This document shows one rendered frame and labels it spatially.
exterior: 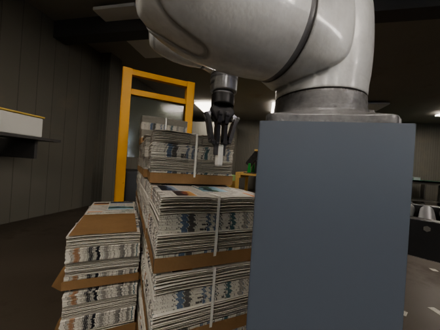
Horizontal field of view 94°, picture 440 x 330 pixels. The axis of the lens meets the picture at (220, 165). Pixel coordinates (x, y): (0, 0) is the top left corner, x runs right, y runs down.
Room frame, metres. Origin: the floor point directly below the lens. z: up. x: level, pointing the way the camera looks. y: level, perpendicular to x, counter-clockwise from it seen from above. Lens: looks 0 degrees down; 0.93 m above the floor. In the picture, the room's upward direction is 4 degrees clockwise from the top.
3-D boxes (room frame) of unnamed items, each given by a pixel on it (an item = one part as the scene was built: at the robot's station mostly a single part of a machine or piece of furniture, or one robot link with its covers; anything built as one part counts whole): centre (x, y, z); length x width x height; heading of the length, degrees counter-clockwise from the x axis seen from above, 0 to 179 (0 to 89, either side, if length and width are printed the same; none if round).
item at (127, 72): (2.12, 1.01, 0.92); 0.09 x 0.09 x 1.85; 24
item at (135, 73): (2.25, 0.71, 1.82); 0.75 x 0.06 x 0.06; 114
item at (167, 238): (1.19, 0.23, 0.42); 1.17 x 0.39 x 0.83; 24
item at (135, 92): (2.25, 0.71, 1.62); 0.75 x 0.06 x 0.06; 114
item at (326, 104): (0.38, -0.19, 1.03); 0.22 x 0.18 x 0.06; 78
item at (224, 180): (1.09, 0.06, 0.86); 0.29 x 0.16 x 0.04; 21
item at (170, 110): (2.27, 0.71, 1.27); 0.57 x 0.01 x 0.65; 114
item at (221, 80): (0.68, 0.01, 1.19); 0.09 x 0.09 x 0.06
